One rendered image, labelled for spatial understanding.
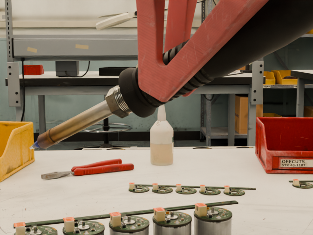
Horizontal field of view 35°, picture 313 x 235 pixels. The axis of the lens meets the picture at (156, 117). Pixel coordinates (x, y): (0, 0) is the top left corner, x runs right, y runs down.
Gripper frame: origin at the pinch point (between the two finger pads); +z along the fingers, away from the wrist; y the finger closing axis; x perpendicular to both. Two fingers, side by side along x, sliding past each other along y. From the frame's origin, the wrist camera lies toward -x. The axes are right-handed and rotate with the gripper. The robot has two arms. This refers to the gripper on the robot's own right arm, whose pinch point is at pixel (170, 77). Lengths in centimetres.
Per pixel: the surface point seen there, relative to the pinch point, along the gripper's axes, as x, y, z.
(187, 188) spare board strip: -5.3, -32.0, 19.8
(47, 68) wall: -260, -349, 149
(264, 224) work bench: 5.0, -24.6, 14.9
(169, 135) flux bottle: -13.4, -41.8, 19.1
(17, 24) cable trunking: -298, -334, 121
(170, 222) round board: 1.5, -5.9, 9.7
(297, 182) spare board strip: 4.9, -38.8, 14.3
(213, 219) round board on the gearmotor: 3.4, -7.6, 8.7
